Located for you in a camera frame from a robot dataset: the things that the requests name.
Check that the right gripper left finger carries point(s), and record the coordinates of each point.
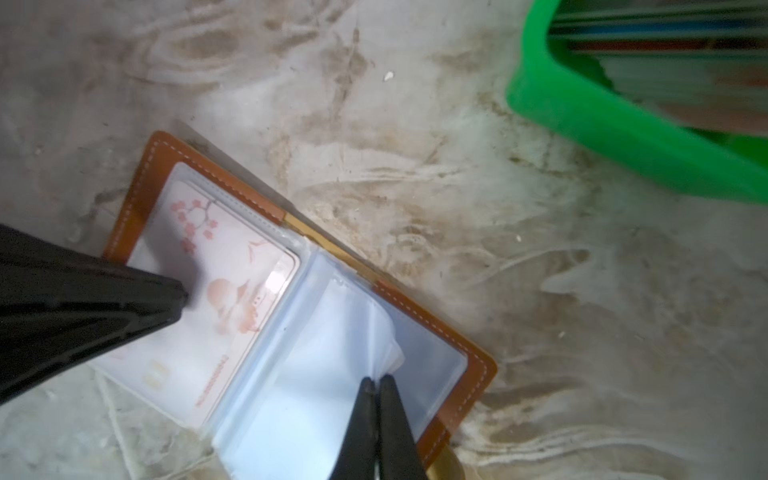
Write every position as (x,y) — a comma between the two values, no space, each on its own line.
(358,454)

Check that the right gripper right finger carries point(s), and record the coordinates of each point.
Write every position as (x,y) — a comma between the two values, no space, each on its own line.
(398,456)

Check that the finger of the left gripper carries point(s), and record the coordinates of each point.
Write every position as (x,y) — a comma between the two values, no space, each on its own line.
(61,308)

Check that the brown leather card holder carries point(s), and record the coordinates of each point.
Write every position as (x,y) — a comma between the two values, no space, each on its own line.
(286,411)

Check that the white cherry blossom credit card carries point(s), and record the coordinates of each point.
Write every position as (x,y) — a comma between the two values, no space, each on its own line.
(235,273)

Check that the green plastic card tray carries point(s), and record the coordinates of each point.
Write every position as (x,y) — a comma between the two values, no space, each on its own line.
(568,95)

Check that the stack of credit cards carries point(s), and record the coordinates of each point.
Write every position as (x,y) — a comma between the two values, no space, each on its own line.
(701,64)

